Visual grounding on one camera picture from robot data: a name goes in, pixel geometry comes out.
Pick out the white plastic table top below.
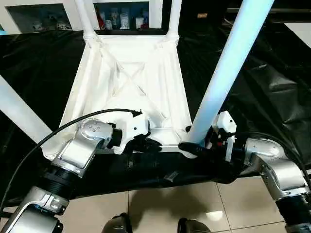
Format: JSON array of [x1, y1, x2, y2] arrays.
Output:
[[43, 34, 205, 161]]

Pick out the white plastic table leg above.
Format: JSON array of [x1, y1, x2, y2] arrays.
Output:
[[166, 0, 183, 43], [74, 0, 100, 44], [0, 75, 53, 146], [187, 0, 275, 146]]

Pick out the black work mat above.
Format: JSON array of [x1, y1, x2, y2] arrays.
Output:
[[0, 19, 311, 200]]

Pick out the white cabinet with glass doors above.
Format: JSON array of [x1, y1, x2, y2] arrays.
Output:
[[0, 0, 163, 34]]

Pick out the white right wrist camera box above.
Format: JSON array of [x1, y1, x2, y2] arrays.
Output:
[[212, 111, 239, 163]]

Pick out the black left wrist camera cable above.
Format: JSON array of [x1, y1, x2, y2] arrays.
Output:
[[0, 108, 144, 209]]

